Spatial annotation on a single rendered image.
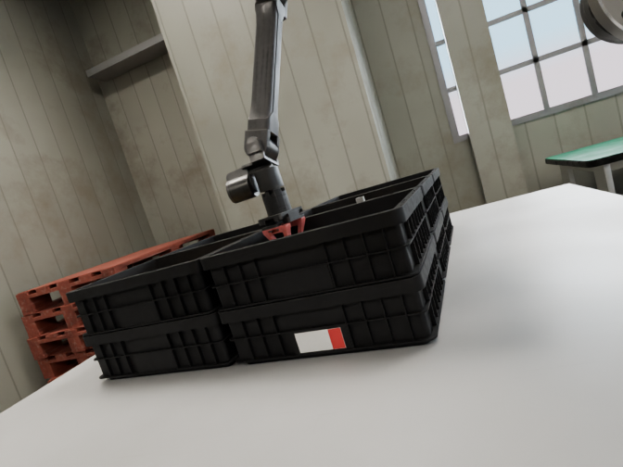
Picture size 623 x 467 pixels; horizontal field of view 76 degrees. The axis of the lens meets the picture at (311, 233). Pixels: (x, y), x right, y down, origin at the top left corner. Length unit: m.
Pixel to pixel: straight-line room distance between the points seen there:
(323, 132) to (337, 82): 0.32
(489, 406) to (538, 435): 0.07
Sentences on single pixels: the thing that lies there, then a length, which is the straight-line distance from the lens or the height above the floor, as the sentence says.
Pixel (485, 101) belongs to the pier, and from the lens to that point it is 3.42.
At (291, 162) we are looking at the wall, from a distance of 2.80.
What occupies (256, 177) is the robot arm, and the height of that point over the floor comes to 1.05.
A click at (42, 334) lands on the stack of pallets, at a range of 3.15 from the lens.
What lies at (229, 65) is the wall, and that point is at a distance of 3.02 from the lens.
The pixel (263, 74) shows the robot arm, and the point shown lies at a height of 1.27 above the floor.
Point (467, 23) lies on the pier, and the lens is 3.50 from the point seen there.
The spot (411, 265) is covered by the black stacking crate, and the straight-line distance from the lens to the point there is 0.65.
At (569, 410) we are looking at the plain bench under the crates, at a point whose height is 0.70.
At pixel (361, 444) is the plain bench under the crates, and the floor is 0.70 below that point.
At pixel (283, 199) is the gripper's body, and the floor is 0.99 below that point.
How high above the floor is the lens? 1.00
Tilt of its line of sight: 7 degrees down
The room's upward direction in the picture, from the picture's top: 17 degrees counter-clockwise
